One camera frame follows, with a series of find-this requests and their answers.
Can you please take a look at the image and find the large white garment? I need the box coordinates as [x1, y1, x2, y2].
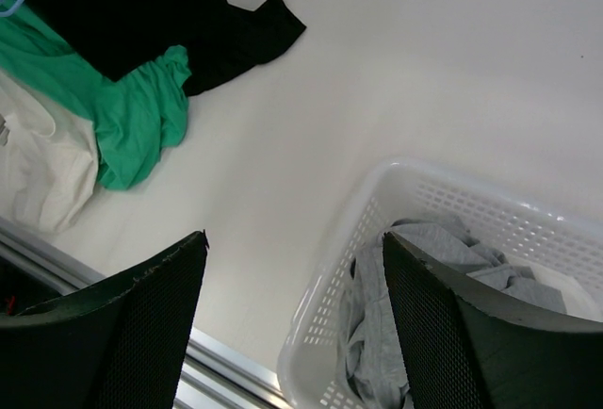
[1, 72, 99, 234]

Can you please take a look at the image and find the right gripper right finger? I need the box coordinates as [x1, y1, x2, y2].
[383, 233, 602, 408]

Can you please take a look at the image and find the green garment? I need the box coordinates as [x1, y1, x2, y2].
[1, 6, 191, 190]

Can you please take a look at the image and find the front aluminium rail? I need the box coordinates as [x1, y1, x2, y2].
[1, 221, 286, 408]

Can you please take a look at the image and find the white tank top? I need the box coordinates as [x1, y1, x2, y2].
[508, 256, 602, 322]

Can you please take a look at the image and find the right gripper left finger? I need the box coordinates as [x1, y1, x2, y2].
[1, 231, 208, 408]

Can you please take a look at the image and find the clear plastic basket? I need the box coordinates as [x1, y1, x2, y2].
[277, 159, 602, 408]

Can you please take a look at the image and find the black garment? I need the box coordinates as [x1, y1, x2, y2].
[24, 0, 306, 96]

